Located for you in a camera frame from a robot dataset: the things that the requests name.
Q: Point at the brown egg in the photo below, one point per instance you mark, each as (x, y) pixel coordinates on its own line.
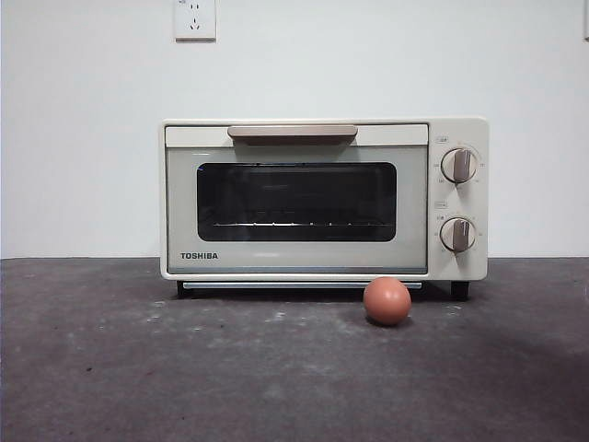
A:
(386, 301)

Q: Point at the silver crumb tray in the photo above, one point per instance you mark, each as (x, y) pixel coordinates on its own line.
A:
(299, 285)

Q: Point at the cream oven knob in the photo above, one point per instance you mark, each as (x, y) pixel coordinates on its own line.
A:
(459, 165)
(458, 235)

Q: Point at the cream Toshiba toaster oven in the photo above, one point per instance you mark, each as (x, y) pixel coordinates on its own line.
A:
(460, 133)

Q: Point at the white wall socket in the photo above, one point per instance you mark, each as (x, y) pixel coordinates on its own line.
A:
(195, 20)

